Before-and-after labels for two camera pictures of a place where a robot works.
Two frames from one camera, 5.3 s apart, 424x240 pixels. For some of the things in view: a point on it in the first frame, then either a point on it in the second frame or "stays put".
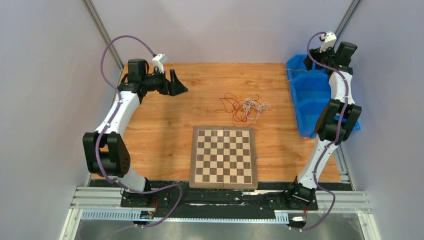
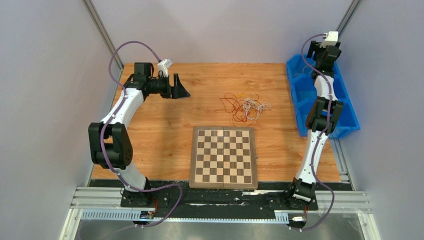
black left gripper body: x=163 y=84 stays put
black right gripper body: x=325 y=58 stays put
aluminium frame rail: x=104 y=203 stays put
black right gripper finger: x=308 y=62 -> x=313 y=48
